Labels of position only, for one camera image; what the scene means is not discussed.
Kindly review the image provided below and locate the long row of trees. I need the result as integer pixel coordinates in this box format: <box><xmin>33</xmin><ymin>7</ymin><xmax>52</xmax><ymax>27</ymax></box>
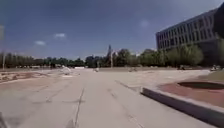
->
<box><xmin>0</xmin><ymin>48</ymin><xmax>206</xmax><ymax>69</ymax></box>

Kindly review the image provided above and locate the grey building with window rows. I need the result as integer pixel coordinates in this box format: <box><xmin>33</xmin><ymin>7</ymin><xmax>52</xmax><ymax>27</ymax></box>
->
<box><xmin>155</xmin><ymin>8</ymin><xmax>224</xmax><ymax>66</ymax></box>

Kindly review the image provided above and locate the distant tower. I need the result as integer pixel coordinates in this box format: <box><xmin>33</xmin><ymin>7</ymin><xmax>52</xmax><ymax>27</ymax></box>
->
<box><xmin>106</xmin><ymin>44</ymin><xmax>114</xmax><ymax>69</ymax></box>

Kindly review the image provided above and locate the thin pole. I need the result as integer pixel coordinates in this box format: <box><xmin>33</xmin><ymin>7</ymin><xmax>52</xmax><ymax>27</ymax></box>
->
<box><xmin>1</xmin><ymin>51</ymin><xmax>6</xmax><ymax>70</ymax></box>

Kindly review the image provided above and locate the pale concrete slab pavement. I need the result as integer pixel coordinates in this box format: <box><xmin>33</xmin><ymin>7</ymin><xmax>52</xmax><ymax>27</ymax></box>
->
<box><xmin>0</xmin><ymin>68</ymin><xmax>224</xmax><ymax>128</ymax></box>

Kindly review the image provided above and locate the bare earth patch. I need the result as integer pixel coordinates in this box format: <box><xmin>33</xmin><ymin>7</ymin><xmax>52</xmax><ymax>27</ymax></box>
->
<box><xmin>0</xmin><ymin>71</ymin><xmax>51</xmax><ymax>83</ymax></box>

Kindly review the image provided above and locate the red brick bed with kerb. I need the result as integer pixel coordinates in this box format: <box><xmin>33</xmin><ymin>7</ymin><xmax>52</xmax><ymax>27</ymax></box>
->
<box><xmin>141</xmin><ymin>79</ymin><xmax>224</xmax><ymax>128</ymax></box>

